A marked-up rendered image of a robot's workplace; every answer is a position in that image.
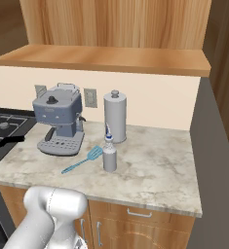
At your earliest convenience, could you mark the black stove hob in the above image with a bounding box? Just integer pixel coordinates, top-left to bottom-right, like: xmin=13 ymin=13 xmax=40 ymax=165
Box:
xmin=0 ymin=108 xmax=38 ymax=173

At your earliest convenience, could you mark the wooden drawer front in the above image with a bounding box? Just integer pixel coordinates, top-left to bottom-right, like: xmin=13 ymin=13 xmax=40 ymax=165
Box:
xmin=106 ymin=201 xmax=197 ymax=226

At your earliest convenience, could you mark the blue-grey espresso machine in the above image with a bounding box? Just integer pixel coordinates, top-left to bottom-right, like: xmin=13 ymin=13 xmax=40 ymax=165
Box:
xmin=31 ymin=82 xmax=88 ymax=158

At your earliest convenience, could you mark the blue slotted spatula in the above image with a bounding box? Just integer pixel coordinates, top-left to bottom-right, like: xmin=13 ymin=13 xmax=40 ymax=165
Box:
xmin=60 ymin=145 xmax=104 ymax=175

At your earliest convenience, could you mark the silver drawer handle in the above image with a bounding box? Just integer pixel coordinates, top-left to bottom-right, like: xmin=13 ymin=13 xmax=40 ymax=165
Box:
xmin=126 ymin=207 xmax=154 ymax=219

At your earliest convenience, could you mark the wooden wall cabinet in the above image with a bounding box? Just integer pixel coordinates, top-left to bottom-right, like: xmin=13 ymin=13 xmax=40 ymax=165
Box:
xmin=0 ymin=0 xmax=213 ymax=78

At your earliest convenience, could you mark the grey tall appliance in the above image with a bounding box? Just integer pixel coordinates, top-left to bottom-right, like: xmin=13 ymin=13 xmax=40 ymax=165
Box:
xmin=186 ymin=75 xmax=229 ymax=249

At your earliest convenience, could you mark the silver cabinet door handle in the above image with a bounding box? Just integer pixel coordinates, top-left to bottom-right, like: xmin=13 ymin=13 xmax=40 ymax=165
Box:
xmin=95 ymin=221 xmax=103 ymax=247
xmin=79 ymin=218 xmax=87 ymax=243

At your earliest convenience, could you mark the black handled pan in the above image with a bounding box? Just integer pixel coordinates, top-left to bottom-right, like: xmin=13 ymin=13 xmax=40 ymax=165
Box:
xmin=0 ymin=134 xmax=25 ymax=149

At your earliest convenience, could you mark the grey spray bottle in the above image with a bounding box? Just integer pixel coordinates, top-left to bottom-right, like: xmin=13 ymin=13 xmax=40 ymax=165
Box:
xmin=101 ymin=123 xmax=118 ymax=173

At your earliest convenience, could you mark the wooden tall cabinet panel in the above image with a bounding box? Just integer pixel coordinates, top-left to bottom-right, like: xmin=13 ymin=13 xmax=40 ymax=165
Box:
xmin=202 ymin=0 xmax=229 ymax=149

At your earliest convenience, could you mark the grey wall outlet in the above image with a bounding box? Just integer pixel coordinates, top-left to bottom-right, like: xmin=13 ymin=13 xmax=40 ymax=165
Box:
xmin=34 ymin=84 xmax=48 ymax=99
xmin=83 ymin=88 xmax=98 ymax=109

